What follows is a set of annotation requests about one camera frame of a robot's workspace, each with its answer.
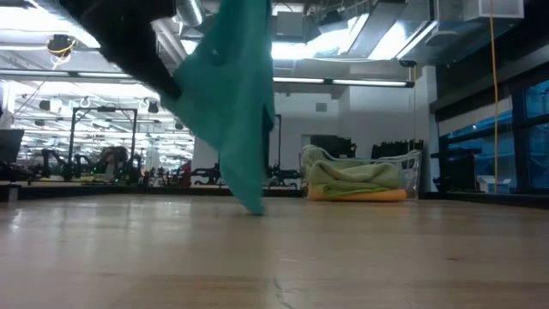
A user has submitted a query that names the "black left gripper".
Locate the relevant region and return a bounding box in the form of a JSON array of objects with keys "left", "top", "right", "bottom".
[{"left": 58, "top": 0, "right": 184, "bottom": 103}]

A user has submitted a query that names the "teal microfiber towel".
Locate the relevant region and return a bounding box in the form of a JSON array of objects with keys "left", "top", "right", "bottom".
[{"left": 160, "top": 0, "right": 276, "bottom": 215}]

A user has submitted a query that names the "pale green towel teal hem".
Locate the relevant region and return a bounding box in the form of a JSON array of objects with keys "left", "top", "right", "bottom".
[{"left": 302, "top": 144, "right": 402, "bottom": 192}]

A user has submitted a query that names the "lime green microfiber towel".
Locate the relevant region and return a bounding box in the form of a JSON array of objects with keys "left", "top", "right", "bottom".
[{"left": 319, "top": 182, "right": 389, "bottom": 200}]

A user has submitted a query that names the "orange microfiber towel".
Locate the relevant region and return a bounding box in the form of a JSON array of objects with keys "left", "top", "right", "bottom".
[{"left": 306, "top": 187, "right": 407, "bottom": 203}]

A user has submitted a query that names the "person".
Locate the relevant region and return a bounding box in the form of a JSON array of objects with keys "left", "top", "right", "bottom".
[{"left": 101, "top": 145, "right": 130, "bottom": 181}]

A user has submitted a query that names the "black monitor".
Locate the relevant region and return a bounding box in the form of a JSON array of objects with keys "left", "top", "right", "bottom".
[{"left": 0, "top": 128, "right": 26, "bottom": 163}]

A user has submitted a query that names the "black equipment cabinet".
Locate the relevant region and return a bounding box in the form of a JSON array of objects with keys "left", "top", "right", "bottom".
[{"left": 309, "top": 134, "right": 357, "bottom": 161}]

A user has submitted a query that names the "long ceiling light bar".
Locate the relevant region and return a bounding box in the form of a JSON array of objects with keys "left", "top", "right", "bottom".
[{"left": 0, "top": 70, "right": 416, "bottom": 89}]

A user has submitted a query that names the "black storage rack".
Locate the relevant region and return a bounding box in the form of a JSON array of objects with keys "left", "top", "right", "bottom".
[{"left": 371, "top": 139, "right": 425, "bottom": 161}]

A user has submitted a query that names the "clear plastic bin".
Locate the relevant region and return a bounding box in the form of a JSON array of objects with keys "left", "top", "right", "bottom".
[{"left": 299, "top": 144, "right": 422, "bottom": 202}]

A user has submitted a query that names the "white box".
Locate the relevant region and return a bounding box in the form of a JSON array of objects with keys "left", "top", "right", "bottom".
[{"left": 476, "top": 175, "right": 512, "bottom": 196}]

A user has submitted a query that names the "round silver ceiling duct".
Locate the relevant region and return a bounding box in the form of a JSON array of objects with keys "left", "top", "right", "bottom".
[{"left": 175, "top": 0, "right": 208, "bottom": 27}]

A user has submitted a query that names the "black yellow cable reel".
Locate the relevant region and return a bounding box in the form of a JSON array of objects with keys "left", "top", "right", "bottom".
[{"left": 45, "top": 33, "right": 78, "bottom": 59}]

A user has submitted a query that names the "black gantry frame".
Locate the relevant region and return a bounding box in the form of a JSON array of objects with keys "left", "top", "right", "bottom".
[
  {"left": 68, "top": 106, "right": 139, "bottom": 168},
  {"left": 274, "top": 113, "right": 283, "bottom": 169}
]

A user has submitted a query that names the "yellow hanging cable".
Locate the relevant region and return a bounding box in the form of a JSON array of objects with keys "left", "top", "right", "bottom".
[
  {"left": 411, "top": 66, "right": 419, "bottom": 151},
  {"left": 490, "top": 0, "right": 501, "bottom": 195}
]

